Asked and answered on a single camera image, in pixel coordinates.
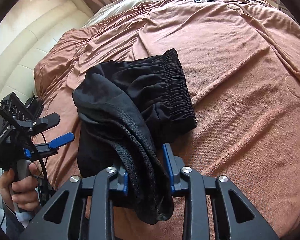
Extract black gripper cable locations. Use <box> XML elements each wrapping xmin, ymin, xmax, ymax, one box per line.
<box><xmin>0</xmin><ymin>99</ymin><xmax>50</xmax><ymax>203</ymax></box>

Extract black pants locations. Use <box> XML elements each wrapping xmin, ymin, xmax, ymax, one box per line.
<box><xmin>72</xmin><ymin>49</ymin><xmax>197</xmax><ymax>225</ymax></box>

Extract cream padded headboard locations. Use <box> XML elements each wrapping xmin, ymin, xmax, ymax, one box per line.
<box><xmin>0</xmin><ymin>0</ymin><xmax>93</xmax><ymax>102</ymax></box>

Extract person's left hand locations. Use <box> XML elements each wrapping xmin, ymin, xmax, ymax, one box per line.
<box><xmin>0</xmin><ymin>169</ymin><xmax>40</xmax><ymax>212</ymax></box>

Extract brown bed blanket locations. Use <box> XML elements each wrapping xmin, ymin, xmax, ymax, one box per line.
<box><xmin>34</xmin><ymin>0</ymin><xmax>300</xmax><ymax>238</ymax></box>

